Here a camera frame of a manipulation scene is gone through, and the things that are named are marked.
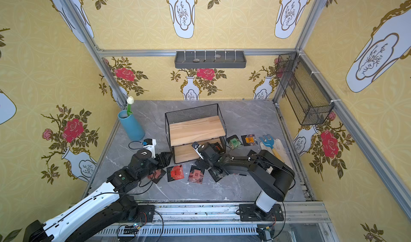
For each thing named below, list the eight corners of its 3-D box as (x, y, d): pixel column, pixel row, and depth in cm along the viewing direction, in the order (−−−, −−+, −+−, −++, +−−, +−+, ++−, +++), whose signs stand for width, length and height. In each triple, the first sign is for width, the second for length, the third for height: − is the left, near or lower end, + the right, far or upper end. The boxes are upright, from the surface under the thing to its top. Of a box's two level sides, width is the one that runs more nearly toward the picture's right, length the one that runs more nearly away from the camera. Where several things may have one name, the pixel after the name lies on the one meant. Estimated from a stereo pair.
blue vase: (128, 136, 104) (113, 116, 88) (136, 129, 107) (123, 108, 91) (138, 143, 100) (124, 123, 84) (146, 135, 104) (134, 115, 88)
